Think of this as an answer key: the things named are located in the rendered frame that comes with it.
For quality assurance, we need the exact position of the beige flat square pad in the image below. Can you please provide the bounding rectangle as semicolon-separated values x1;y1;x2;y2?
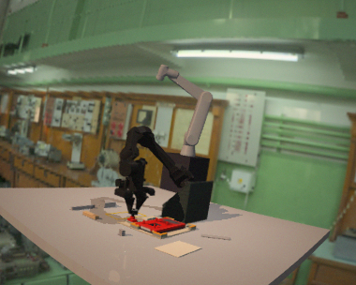
155;241;201;257

